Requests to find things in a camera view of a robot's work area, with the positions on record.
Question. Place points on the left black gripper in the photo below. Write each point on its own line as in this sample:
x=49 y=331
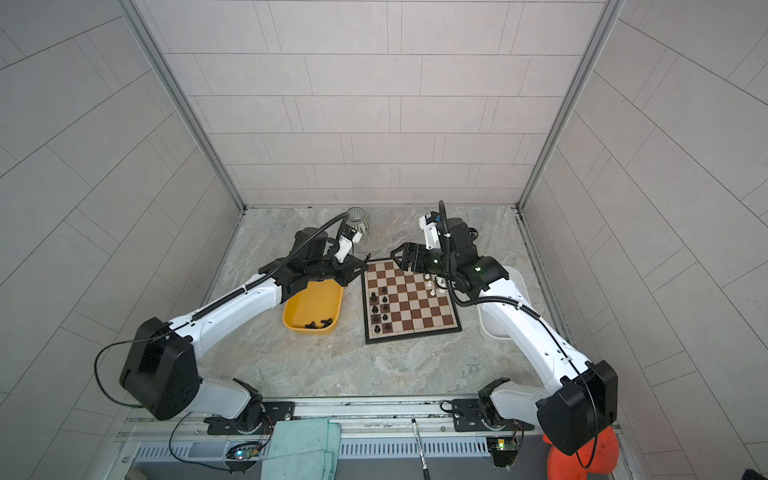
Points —
x=347 y=269

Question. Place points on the green cloth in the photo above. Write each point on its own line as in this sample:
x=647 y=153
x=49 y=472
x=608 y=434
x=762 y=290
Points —
x=303 y=449

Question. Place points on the white ribbed ceramic cup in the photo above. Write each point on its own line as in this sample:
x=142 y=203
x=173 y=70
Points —
x=358 y=219

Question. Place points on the brown white chessboard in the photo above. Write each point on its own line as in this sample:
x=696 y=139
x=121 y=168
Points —
x=413 y=313

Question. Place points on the white chess pieces on board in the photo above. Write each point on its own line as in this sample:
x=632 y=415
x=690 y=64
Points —
x=436 y=286

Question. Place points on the black chess pieces on board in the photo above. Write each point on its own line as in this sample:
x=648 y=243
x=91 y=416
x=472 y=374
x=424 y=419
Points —
x=379 y=310

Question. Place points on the yellow plastic tray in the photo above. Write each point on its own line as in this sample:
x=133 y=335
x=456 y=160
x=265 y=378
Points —
x=320 y=300

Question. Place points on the red plastic funnel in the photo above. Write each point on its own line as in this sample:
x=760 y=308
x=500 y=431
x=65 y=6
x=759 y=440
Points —
x=562 y=466

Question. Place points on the black pen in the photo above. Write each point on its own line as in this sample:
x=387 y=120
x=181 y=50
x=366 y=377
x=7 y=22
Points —
x=420 y=450

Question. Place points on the aluminium rail frame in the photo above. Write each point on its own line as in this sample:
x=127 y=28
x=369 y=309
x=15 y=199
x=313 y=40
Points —
x=377 y=442

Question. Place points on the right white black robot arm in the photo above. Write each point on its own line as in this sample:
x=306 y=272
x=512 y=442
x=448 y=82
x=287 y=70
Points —
x=578 y=398

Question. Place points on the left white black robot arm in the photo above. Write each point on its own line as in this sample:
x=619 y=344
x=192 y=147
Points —
x=161 y=371

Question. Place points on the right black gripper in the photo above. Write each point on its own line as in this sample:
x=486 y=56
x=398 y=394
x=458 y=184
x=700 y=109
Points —
x=409 y=255

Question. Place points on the black chess pieces pile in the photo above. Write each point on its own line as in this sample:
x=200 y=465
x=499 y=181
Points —
x=320 y=324

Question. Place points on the white plastic tray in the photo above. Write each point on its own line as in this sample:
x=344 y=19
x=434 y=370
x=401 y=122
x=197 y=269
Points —
x=490 y=327

